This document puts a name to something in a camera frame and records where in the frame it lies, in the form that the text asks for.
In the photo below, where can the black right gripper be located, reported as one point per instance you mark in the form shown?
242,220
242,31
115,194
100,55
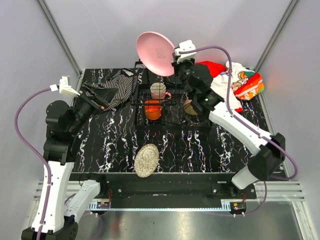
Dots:
177,65

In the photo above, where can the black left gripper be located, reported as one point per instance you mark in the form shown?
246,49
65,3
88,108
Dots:
98,98

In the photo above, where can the pink ceramic mug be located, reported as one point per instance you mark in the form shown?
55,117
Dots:
158,91

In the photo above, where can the pink round plate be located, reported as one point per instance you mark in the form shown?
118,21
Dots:
156,52

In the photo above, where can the beige speckled bowl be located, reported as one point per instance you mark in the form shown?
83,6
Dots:
188,108

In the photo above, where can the orange plastic cup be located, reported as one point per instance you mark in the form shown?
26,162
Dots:
153,109

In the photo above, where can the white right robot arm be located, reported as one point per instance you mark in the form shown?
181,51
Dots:
267,149

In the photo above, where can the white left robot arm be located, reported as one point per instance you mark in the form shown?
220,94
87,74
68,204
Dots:
58,218

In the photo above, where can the black metal dish rack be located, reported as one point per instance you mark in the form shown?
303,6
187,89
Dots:
173,117

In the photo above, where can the black white striped cloth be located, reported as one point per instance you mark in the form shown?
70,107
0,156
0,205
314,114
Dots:
124,80

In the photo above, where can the white red cartoon garment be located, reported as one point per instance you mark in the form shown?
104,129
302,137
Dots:
234,82

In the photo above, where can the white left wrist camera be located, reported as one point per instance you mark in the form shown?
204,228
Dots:
66,89

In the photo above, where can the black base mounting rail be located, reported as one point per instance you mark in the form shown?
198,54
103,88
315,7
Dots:
174,191

